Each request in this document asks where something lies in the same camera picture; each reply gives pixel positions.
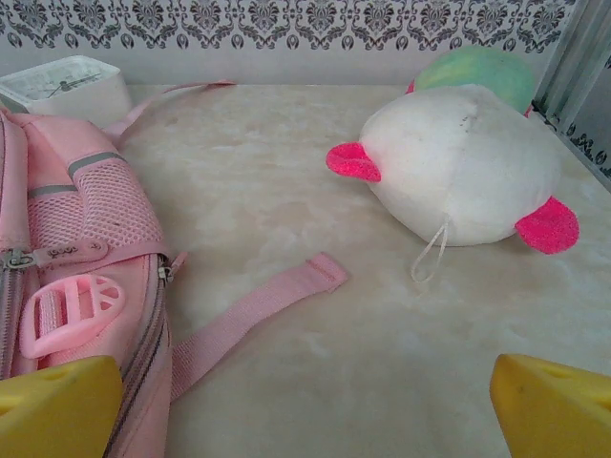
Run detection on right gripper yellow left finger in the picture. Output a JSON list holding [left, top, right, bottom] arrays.
[[0, 355, 123, 458]]

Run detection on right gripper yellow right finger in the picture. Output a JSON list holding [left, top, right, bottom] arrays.
[[490, 353, 611, 458]]

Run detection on pink student backpack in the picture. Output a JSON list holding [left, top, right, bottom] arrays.
[[0, 80, 350, 458]]

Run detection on white plush toy pink ears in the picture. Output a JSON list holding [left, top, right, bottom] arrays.
[[326, 83, 581, 288]]

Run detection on white square clock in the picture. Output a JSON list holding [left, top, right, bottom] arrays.
[[0, 55, 128, 128]]

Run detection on green plush toy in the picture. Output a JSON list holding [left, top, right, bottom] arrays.
[[405, 47, 536, 118]]

